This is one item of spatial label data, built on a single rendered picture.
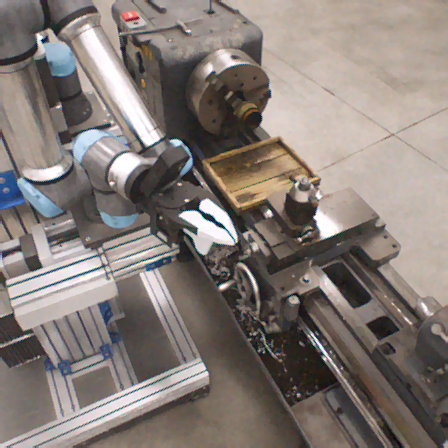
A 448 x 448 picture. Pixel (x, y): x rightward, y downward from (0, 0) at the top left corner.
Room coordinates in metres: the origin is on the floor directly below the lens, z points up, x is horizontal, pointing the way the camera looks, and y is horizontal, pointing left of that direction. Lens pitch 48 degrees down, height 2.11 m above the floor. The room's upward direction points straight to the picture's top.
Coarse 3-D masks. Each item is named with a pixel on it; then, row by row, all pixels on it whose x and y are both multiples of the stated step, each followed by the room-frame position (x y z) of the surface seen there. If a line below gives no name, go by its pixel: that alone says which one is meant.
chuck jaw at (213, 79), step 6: (210, 78) 1.56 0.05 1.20; (216, 78) 1.55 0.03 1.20; (210, 84) 1.54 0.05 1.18; (216, 84) 1.53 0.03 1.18; (222, 84) 1.52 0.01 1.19; (216, 90) 1.51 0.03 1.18; (222, 90) 1.52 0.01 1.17; (228, 90) 1.52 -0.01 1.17; (228, 96) 1.51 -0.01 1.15; (234, 96) 1.51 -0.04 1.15; (234, 102) 1.51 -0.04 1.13; (240, 102) 1.50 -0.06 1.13; (234, 108) 1.49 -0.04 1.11
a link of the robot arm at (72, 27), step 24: (48, 0) 0.86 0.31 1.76; (72, 0) 0.88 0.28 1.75; (72, 24) 0.86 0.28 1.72; (96, 24) 0.89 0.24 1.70; (72, 48) 0.86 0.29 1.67; (96, 48) 0.85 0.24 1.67; (96, 72) 0.82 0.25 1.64; (120, 72) 0.83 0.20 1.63; (120, 96) 0.80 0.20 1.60; (120, 120) 0.78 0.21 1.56; (144, 120) 0.78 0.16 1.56; (144, 144) 0.75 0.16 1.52; (168, 144) 0.77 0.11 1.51
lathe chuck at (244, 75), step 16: (208, 64) 1.62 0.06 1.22; (224, 64) 1.59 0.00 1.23; (240, 64) 1.59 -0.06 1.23; (256, 64) 1.63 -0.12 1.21; (224, 80) 1.56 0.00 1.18; (240, 80) 1.59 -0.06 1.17; (256, 80) 1.62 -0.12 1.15; (192, 96) 1.57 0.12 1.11; (208, 96) 1.53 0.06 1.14; (192, 112) 1.59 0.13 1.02; (208, 112) 1.53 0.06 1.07; (224, 112) 1.56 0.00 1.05; (208, 128) 1.53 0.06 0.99; (240, 128) 1.60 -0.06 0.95
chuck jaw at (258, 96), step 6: (258, 90) 1.61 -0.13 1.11; (264, 90) 1.61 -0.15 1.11; (270, 90) 1.61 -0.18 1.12; (240, 96) 1.63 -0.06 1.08; (246, 96) 1.58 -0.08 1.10; (252, 96) 1.58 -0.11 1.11; (258, 96) 1.57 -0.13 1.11; (264, 96) 1.60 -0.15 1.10; (270, 96) 1.61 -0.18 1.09; (258, 102) 1.54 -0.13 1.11; (258, 108) 1.54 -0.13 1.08
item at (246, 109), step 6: (246, 102) 1.51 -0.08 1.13; (252, 102) 1.52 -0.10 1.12; (240, 108) 1.49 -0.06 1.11; (246, 108) 1.48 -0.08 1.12; (252, 108) 1.48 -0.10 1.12; (240, 114) 1.47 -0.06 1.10; (246, 114) 1.46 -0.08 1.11; (252, 114) 1.45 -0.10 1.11; (258, 114) 1.46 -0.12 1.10; (240, 120) 1.46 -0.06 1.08; (246, 120) 1.44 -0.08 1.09; (252, 120) 1.49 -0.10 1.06; (258, 120) 1.47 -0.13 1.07; (246, 126) 1.44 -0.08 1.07; (252, 126) 1.46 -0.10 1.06
